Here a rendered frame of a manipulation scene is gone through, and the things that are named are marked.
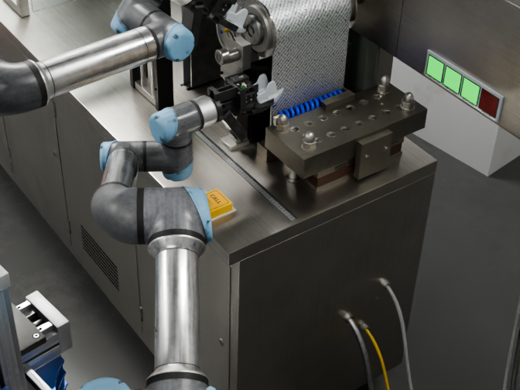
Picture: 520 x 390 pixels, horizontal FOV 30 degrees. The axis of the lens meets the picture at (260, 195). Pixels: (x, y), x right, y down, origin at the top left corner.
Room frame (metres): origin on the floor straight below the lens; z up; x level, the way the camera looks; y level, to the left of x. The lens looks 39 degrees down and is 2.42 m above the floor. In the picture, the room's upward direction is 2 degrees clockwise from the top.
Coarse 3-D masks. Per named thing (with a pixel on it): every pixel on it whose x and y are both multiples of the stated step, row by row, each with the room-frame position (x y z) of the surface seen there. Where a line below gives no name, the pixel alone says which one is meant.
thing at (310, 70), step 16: (304, 48) 2.10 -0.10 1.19; (320, 48) 2.13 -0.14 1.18; (336, 48) 2.16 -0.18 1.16; (272, 64) 2.04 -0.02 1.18; (288, 64) 2.07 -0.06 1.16; (304, 64) 2.10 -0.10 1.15; (320, 64) 2.13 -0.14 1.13; (336, 64) 2.16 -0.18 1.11; (288, 80) 2.07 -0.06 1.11; (304, 80) 2.10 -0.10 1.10; (320, 80) 2.13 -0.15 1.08; (336, 80) 2.16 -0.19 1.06; (288, 96) 2.07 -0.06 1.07; (304, 96) 2.10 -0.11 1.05; (320, 96) 2.14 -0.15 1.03; (272, 112) 2.04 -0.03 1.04
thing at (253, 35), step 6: (246, 18) 2.09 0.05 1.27; (252, 18) 2.07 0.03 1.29; (246, 24) 2.09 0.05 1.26; (252, 24) 2.07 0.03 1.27; (258, 24) 2.06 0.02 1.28; (252, 30) 2.07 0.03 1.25; (258, 30) 2.05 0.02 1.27; (246, 36) 2.09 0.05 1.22; (252, 36) 2.07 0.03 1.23; (258, 36) 2.05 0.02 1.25; (252, 42) 2.07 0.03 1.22; (258, 42) 2.05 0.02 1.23
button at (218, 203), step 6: (210, 192) 1.85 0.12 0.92; (216, 192) 1.85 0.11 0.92; (210, 198) 1.83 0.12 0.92; (216, 198) 1.83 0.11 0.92; (222, 198) 1.83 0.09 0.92; (210, 204) 1.80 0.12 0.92; (216, 204) 1.80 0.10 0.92; (222, 204) 1.80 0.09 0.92; (228, 204) 1.81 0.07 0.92; (210, 210) 1.78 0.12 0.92; (216, 210) 1.78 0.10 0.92; (222, 210) 1.80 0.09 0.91; (228, 210) 1.81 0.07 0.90; (210, 216) 1.78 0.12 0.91; (216, 216) 1.78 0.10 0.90
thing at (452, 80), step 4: (448, 68) 2.00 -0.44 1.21; (448, 72) 2.00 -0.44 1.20; (452, 72) 1.99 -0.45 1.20; (456, 72) 1.98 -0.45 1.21; (448, 76) 2.00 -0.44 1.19; (452, 76) 1.99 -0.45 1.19; (456, 76) 1.98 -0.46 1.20; (460, 76) 1.97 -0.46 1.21; (444, 80) 2.01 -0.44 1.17; (448, 80) 2.00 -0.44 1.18; (452, 80) 1.99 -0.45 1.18; (456, 80) 1.98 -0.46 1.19; (448, 84) 2.00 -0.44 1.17; (452, 84) 1.99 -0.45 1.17; (456, 84) 1.98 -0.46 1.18; (452, 88) 1.98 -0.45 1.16; (456, 88) 1.97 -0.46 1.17
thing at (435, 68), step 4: (432, 60) 2.05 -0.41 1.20; (436, 60) 2.03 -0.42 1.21; (428, 64) 2.06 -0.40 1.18; (432, 64) 2.05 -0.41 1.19; (436, 64) 2.03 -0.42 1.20; (440, 64) 2.02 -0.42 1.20; (428, 68) 2.05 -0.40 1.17; (432, 68) 2.04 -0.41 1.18; (436, 68) 2.03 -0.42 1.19; (440, 68) 2.02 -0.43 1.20; (428, 72) 2.05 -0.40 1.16; (432, 72) 2.04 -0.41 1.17; (436, 72) 2.03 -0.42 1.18; (440, 72) 2.02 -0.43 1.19; (432, 76) 2.04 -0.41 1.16; (436, 76) 2.03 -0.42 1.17; (440, 76) 2.02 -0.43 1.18; (440, 80) 2.02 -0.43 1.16
